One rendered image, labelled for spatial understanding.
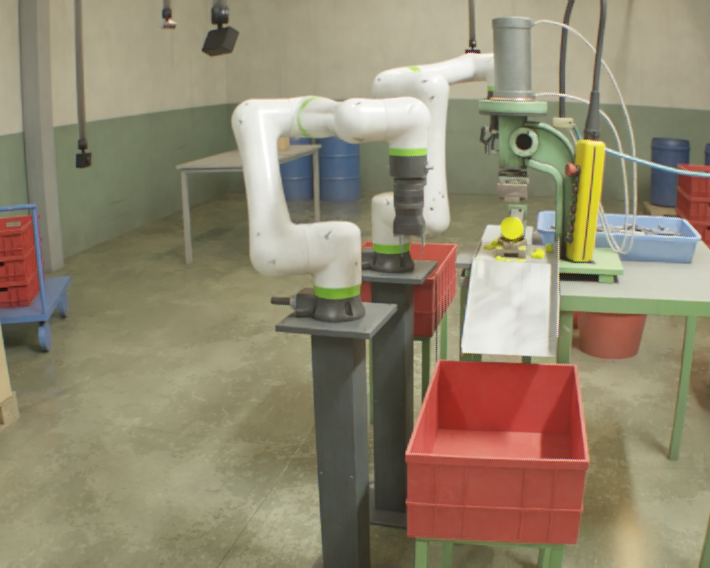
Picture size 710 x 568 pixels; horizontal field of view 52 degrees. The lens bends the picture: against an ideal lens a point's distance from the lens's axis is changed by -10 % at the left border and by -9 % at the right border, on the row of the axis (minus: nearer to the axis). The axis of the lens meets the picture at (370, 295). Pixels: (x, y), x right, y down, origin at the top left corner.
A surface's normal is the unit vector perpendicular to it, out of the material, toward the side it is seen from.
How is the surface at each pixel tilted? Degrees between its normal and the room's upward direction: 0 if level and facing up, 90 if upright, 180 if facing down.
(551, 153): 90
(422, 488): 90
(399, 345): 90
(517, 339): 30
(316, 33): 90
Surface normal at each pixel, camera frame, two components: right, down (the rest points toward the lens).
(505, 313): -0.12, -0.70
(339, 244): 0.32, 0.22
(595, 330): -0.71, 0.34
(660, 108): -0.22, 0.26
